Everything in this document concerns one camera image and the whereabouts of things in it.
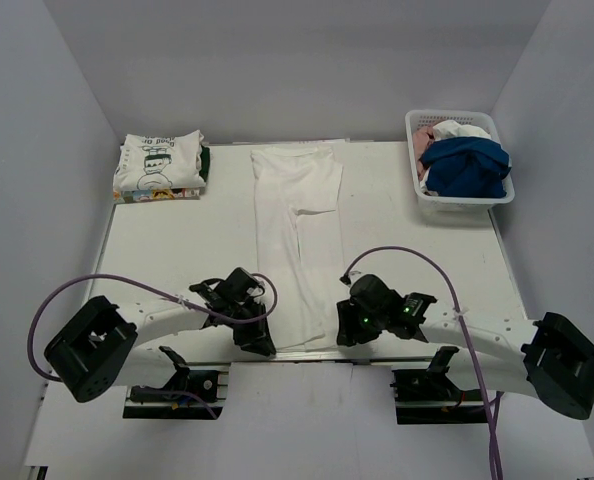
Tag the white t-shirt red print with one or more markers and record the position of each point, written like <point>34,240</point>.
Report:
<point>299,243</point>

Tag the folded colourful print t-shirt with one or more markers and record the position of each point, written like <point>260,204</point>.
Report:
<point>146,196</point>

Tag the pink cloth in basket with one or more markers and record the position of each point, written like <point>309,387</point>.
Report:
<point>421,140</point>

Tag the folded dark green t-shirt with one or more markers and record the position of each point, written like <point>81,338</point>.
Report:
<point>205,159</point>

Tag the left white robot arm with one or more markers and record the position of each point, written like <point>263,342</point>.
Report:
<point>105,344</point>

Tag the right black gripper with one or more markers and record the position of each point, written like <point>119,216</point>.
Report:
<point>349,332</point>

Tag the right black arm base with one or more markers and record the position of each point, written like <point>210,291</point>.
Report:
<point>425,395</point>

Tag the blue t-shirt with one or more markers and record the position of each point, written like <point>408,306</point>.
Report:
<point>466,167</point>

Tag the plain white t-shirt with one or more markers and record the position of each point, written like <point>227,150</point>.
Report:
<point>449,128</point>

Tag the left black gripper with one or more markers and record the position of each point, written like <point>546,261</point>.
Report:
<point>256,339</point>

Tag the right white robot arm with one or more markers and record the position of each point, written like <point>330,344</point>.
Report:
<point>549,359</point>

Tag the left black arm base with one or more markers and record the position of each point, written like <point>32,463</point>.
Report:
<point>189,394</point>

